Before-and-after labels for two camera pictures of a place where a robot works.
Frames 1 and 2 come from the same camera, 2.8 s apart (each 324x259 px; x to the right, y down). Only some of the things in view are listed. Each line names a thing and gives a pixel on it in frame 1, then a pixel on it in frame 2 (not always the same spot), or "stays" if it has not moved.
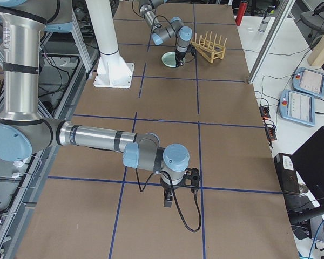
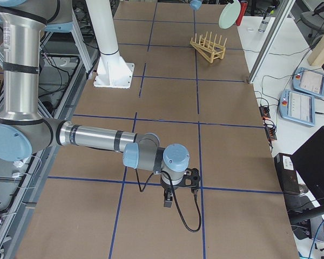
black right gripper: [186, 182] stays
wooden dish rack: [210, 48] stays
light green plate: [169, 59] → [229, 14]
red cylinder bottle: [241, 11] stays
